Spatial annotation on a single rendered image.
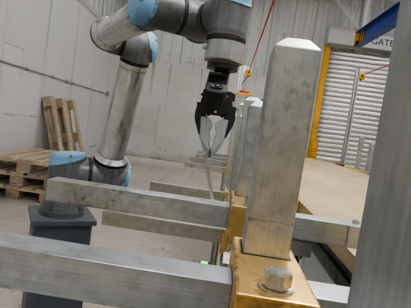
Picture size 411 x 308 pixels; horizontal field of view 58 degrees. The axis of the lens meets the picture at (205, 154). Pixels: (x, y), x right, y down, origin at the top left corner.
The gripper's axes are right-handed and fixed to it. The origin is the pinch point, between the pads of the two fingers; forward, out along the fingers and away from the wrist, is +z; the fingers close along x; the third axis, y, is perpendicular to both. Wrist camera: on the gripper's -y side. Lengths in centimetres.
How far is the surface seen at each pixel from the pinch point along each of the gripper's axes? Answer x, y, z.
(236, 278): -5, -60, 4
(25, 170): 204, 299, 69
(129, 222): 14.0, -8.9, 16.4
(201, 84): 73, 795, -101
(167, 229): 6.1, -8.9, 16.6
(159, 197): 4.6, -33.9, 5.0
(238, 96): -6, 69, -20
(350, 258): -25.1, -25.5, 11.8
